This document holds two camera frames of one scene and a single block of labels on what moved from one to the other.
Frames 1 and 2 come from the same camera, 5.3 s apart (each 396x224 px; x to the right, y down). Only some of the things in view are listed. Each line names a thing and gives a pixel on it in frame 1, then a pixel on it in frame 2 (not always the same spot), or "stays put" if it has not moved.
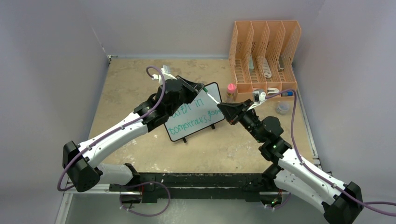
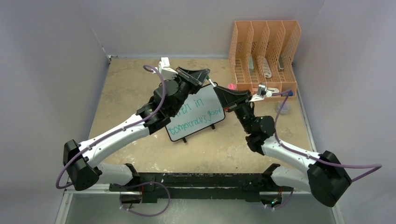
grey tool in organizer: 281,63 stays put
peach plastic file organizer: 261,56 stays put
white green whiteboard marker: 213,98 to 211,82
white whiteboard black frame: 202,112 stays put
